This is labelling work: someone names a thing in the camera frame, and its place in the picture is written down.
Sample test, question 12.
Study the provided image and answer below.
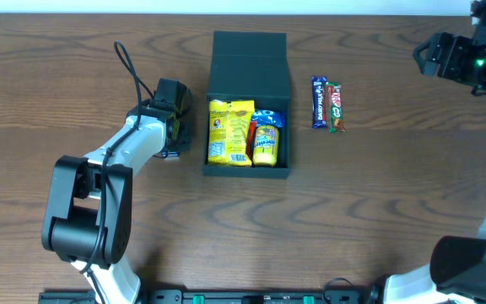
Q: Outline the small dark blue gum pack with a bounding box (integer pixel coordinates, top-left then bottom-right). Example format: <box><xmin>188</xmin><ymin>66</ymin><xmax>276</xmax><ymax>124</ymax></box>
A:
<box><xmin>161</xmin><ymin>151</ymin><xmax>180</xmax><ymax>160</ymax></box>

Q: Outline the yellow mentos bottle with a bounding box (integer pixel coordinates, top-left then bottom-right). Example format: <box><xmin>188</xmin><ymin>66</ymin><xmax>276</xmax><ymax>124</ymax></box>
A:
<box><xmin>252</xmin><ymin>125</ymin><xmax>279</xmax><ymax>167</ymax></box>

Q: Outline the blue oreo pack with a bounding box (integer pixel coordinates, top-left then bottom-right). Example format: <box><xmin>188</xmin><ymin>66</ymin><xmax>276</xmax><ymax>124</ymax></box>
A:
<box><xmin>251</xmin><ymin>109</ymin><xmax>285</xmax><ymax>128</ymax></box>

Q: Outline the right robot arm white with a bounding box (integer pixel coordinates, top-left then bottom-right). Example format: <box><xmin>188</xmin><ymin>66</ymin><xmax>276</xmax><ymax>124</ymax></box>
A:
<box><xmin>367</xmin><ymin>1</ymin><xmax>486</xmax><ymax>303</ymax></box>

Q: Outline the red snack packet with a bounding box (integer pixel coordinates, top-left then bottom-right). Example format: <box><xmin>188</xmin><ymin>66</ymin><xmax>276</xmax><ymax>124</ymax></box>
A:
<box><xmin>246</xmin><ymin>121</ymin><xmax>257</xmax><ymax>159</ymax></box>

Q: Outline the yellow candy bag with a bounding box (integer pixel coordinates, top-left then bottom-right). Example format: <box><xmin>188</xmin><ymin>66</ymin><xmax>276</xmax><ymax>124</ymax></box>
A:
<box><xmin>208</xmin><ymin>100</ymin><xmax>255</xmax><ymax>166</ymax></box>

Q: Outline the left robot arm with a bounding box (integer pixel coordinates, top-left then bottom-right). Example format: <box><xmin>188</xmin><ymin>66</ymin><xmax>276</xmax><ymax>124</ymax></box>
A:
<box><xmin>39</xmin><ymin>79</ymin><xmax>192</xmax><ymax>303</ymax></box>

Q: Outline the dairy milk chocolate bar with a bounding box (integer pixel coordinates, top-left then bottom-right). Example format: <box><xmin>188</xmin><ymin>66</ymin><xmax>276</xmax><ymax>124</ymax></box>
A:
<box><xmin>311</xmin><ymin>76</ymin><xmax>327</xmax><ymax>128</ymax></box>

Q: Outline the black gift box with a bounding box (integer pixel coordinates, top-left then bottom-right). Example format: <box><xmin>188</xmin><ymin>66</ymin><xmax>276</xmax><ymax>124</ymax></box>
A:
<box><xmin>202</xmin><ymin>31</ymin><xmax>291</xmax><ymax>179</ymax></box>

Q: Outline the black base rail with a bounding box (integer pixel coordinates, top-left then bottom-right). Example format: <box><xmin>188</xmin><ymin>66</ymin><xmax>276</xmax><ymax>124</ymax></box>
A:
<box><xmin>37</xmin><ymin>289</ymin><xmax>386</xmax><ymax>304</ymax></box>

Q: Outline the kitkat milo bar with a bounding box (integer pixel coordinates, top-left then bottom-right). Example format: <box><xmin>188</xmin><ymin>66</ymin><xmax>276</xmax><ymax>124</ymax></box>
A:
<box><xmin>326</xmin><ymin>82</ymin><xmax>345</xmax><ymax>133</ymax></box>

